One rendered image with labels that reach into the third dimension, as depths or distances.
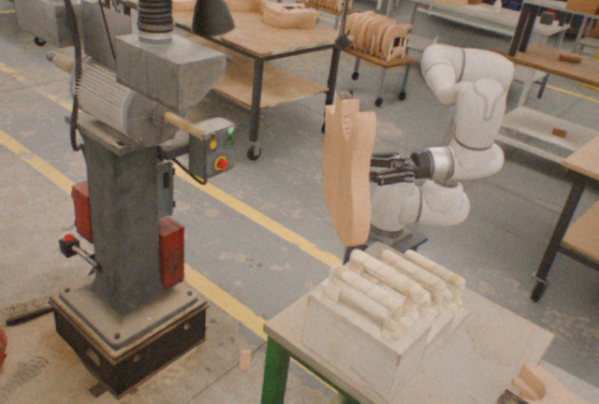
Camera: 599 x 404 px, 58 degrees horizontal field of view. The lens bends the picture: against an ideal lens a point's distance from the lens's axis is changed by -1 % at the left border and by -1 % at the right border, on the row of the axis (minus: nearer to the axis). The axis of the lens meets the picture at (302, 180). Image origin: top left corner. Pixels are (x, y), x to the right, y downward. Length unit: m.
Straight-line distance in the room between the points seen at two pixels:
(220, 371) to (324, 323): 1.31
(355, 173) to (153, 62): 0.66
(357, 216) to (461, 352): 0.51
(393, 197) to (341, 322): 0.96
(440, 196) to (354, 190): 0.97
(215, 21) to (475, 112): 0.79
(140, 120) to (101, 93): 0.19
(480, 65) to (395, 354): 1.10
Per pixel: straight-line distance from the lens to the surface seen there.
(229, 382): 2.59
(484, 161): 1.51
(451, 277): 1.63
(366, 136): 1.21
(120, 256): 2.30
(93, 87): 1.99
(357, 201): 1.30
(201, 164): 2.12
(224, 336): 2.78
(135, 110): 1.83
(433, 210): 2.25
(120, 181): 2.11
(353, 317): 1.33
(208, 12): 1.68
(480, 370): 1.56
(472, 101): 1.41
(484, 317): 1.72
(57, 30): 2.05
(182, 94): 1.53
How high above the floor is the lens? 2.00
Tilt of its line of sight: 29 degrees down
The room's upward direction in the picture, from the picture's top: 7 degrees clockwise
